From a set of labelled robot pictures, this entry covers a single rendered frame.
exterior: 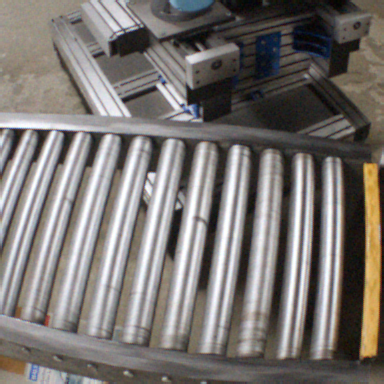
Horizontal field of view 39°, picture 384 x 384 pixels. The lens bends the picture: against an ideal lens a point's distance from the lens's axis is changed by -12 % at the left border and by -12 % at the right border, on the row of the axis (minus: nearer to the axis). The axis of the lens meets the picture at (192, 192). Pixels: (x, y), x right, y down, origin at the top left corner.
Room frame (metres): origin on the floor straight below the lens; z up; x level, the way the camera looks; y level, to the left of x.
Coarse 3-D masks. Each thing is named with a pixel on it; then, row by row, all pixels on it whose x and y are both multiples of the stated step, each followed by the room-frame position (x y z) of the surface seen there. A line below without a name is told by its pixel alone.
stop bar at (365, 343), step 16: (368, 176) 0.68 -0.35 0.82; (368, 192) 0.64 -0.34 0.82; (368, 208) 0.60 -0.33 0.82; (368, 224) 0.57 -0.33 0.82; (368, 240) 0.53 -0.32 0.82; (368, 256) 0.50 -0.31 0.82; (368, 272) 0.46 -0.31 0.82; (368, 288) 0.43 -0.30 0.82; (368, 304) 0.40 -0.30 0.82; (368, 320) 0.37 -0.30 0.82; (368, 336) 0.33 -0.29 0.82; (368, 352) 0.30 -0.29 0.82
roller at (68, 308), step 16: (112, 144) 0.80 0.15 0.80; (96, 160) 0.76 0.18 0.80; (112, 160) 0.76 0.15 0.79; (96, 176) 0.72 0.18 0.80; (112, 176) 0.73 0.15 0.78; (96, 192) 0.68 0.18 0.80; (80, 208) 0.65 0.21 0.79; (96, 208) 0.65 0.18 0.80; (80, 224) 0.61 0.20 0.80; (96, 224) 0.61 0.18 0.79; (80, 240) 0.57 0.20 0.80; (96, 240) 0.59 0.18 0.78; (80, 256) 0.54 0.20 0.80; (64, 272) 0.51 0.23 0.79; (80, 272) 0.51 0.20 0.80; (64, 288) 0.47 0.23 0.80; (80, 288) 0.48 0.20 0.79; (64, 304) 0.44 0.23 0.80; (80, 304) 0.45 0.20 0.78; (64, 320) 0.41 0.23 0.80
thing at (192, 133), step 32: (0, 128) 0.88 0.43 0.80; (32, 128) 0.86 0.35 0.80; (64, 128) 0.85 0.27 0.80; (96, 128) 0.85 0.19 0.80; (128, 128) 0.84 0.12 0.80; (160, 128) 0.83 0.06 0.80; (192, 128) 0.83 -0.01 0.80; (224, 128) 0.83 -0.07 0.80; (256, 128) 0.83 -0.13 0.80; (64, 160) 0.85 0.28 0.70; (192, 160) 0.80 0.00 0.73; (224, 160) 0.79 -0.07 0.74; (256, 160) 0.78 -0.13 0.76; (288, 160) 0.77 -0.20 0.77; (320, 160) 0.76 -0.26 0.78; (352, 160) 0.74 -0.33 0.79; (352, 192) 0.74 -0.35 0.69
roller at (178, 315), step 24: (192, 168) 0.74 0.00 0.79; (216, 168) 0.74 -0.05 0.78; (192, 192) 0.67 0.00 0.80; (192, 216) 0.62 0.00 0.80; (192, 240) 0.57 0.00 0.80; (192, 264) 0.52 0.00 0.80; (192, 288) 0.48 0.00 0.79; (168, 312) 0.43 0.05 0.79; (192, 312) 0.43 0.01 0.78; (168, 336) 0.38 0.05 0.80
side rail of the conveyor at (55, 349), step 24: (0, 336) 0.36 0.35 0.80; (24, 336) 0.37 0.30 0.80; (48, 336) 0.37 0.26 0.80; (72, 336) 0.37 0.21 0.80; (24, 360) 0.35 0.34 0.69; (48, 360) 0.34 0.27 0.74; (72, 360) 0.33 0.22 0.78; (96, 360) 0.33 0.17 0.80; (120, 360) 0.33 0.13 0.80; (144, 360) 0.33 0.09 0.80; (168, 360) 0.33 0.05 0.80; (192, 360) 0.33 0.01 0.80; (216, 360) 0.33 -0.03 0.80; (240, 360) 0.33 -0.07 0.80; (264, 360) 0.32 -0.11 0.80; (288, 360) 0.32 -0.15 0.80; (312, 360) 0.31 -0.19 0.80; (360, 360) 0.30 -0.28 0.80
